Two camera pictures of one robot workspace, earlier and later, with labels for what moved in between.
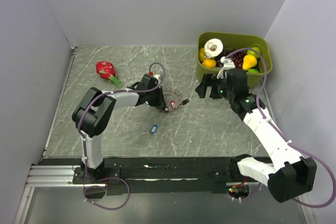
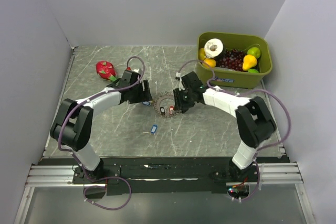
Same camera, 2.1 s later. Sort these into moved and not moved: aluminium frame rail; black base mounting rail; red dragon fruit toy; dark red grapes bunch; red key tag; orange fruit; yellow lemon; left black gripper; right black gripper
Moved: right black gripper; red key tag; left black gripper
Not moved: aluminium frame rail; black base mounting rail; yellow lemon; red dragon fruit toy; orange fruit; dark red grapes bunch
